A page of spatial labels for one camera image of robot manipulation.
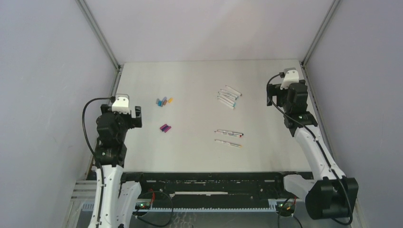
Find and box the left controller board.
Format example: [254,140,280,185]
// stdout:
[134,202,152,210]

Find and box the aluminium frame rail right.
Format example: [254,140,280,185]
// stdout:
[300,0,343,153]

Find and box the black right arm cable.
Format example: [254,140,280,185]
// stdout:
[266,73,354,226]

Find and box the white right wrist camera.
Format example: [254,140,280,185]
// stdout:
[280,68,299,90]

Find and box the aluminium frame rail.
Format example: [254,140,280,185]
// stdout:
[75,0,121,96]
[300,0,343,153]

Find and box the white yellow marker pen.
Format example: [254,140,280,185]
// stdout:
[214,139,242,148]

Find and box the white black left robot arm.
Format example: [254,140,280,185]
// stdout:
[89,104,149,228]

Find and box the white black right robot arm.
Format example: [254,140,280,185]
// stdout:
[267,81,359,226]

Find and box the plain white marker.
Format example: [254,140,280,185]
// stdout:
[218,99,235,110]

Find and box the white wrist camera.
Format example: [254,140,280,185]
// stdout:
[111,94,131,114]
[280,68,299,90]

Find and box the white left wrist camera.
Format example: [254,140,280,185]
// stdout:
[111,94,131,114]

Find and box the aluminium frame rail left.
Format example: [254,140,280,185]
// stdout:
[75,0,121,96]

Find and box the white green marker pen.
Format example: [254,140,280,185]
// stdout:
[218,92,237,101]

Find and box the white cable duct strip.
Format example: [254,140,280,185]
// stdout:
[135,201,278,213]

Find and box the right controller board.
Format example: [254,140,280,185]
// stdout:
[277,203,296,211]

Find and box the controller board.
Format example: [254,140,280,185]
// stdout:
[134,202,152,210]
[277,203,296,211]

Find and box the white red marker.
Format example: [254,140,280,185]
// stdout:
[214,131,243,138]

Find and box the white blue capped marker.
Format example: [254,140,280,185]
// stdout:
[217,97,235,109]

